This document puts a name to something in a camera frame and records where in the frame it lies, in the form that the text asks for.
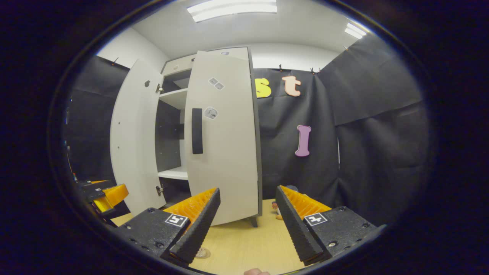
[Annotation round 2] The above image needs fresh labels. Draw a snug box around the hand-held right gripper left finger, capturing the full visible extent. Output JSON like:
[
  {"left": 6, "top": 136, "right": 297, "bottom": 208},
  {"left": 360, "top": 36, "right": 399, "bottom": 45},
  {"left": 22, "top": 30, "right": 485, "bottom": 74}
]
[{"left": 113, "top": 187, "right": 221, "bottom": 265}]

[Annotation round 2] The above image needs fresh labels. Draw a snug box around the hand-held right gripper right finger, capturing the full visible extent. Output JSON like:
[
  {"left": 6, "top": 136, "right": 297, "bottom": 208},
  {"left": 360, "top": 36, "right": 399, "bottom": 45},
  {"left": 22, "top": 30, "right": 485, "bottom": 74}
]
[{"left": 275, "top": 185, "right": 386, "bottom": 266}]

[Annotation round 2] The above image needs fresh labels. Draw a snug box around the white cabinet door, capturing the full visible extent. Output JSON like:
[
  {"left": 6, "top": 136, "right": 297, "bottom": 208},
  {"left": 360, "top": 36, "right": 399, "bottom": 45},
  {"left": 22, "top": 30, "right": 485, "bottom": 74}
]
[
  {"left": 110, "top": 58, "right": 167, "bottom": 216},
  {"left": 184, "top": 47, "right": 263, "bottom": 226}
]

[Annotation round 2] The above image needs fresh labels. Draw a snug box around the white cabinet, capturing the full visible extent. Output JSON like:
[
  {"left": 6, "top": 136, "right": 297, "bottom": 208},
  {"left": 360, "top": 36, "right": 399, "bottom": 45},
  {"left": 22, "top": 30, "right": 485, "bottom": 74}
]
[{"left": 155, "top": 47, "right": 264, "bottom": 228}]

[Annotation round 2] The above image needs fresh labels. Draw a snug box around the white cabinet drawer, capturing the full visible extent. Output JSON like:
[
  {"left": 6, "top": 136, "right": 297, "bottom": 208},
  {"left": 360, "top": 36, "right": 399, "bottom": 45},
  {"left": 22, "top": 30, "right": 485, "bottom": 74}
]
[{"left": 162, "top": 54, "right": 197, "bottom": 76}]

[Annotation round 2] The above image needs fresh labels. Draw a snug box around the penguin plush toy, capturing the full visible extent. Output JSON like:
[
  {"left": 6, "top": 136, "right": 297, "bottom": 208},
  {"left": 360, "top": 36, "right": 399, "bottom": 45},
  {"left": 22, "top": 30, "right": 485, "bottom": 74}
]
[{"left": 272, "top": 185, "right": 299, "bottom": 221}]

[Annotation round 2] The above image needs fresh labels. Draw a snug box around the black backdrop cloth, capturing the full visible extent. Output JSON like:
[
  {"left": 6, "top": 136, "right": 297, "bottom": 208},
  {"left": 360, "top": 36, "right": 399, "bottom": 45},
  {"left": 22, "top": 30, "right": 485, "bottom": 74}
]
[
  {"left": 65, "top": 55, "right": 132, "bottom": 218},
  {"left": 254, "top": 36, "right": 430, "bottom": 226}
]

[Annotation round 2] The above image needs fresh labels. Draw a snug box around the small ceiling light panel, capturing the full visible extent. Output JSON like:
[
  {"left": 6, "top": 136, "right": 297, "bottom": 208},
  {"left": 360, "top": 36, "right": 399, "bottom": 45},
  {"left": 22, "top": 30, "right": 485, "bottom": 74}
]
[{"left": 345, "top": 22, "right": 367, "bottom": 39}]

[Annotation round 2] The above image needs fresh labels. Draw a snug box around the long ceiling light panel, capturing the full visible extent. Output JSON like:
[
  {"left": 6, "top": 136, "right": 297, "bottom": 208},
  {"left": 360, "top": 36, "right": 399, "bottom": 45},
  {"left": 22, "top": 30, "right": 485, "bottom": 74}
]
[{"left": 187, "top": 0, "right": 278, "bottom": 23}]

